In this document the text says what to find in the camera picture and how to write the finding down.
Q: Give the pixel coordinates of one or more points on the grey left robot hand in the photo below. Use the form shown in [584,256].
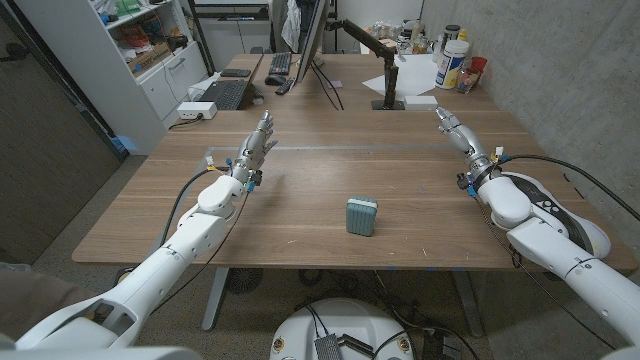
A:
[252,150]

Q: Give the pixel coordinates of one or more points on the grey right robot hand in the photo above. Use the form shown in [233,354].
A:
[467,142]

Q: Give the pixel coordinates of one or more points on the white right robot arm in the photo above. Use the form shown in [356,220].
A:
[550,235]

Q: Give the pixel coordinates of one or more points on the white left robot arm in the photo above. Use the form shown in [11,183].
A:
[165,257]

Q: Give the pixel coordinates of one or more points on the flat white box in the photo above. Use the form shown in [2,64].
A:
[420,102]

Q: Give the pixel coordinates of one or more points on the white power box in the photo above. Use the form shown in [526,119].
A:
[196,110]

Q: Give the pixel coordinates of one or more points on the teal ribbed soap box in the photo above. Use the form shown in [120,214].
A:
[361,217]

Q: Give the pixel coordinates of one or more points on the cardboard box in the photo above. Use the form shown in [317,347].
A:
[148,58]

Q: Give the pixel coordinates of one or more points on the clear glass cup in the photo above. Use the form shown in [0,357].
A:
[467,81]

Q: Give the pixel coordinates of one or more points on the black laptop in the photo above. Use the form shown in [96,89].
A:
[225,94]

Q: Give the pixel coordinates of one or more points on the black remote control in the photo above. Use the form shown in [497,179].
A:
[285,86]

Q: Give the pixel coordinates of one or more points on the black computer mouse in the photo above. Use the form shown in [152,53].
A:
[275,79]

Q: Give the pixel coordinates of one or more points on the flat black device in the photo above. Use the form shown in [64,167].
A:
[235,73]

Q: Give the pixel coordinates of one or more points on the white wipes canister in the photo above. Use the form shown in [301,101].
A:
[451,65]

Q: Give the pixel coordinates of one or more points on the red cup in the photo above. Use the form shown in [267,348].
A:
[478,64]

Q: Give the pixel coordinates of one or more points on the white plastic bag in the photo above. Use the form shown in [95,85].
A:
[201,85]

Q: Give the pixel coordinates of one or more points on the white paper sheet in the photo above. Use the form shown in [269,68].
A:
[415,75]

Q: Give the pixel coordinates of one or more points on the black keyboard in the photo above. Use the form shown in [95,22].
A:
[280,63]

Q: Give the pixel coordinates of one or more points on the pink sticky note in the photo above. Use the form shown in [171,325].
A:
[334,84]

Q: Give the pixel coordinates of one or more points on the yellow cap bottle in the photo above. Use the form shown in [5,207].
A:
[462,35]

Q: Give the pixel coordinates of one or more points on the black silver thermos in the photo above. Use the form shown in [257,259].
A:
[450,34]

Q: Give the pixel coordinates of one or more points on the white shelf cabinet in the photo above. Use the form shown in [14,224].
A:
[160,90]

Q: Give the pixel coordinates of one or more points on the computer monitor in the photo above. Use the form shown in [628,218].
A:
[312,40]

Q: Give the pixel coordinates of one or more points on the blue plastic piece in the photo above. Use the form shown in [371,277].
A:
[124,144]

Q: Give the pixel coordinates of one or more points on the hanging white garment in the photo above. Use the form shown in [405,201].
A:
[291,25]

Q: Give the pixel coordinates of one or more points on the grey table leg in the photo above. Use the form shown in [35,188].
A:
[468,302]
[215,300]

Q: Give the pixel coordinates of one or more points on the black white sneaker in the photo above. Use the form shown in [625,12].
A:
[595,235]

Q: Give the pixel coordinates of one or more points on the orange snack bag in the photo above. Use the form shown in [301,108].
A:
[133,36]

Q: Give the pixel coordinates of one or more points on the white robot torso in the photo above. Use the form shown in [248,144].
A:
[345,325]

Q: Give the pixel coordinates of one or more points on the brown fabric seat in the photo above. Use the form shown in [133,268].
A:
[30,300]

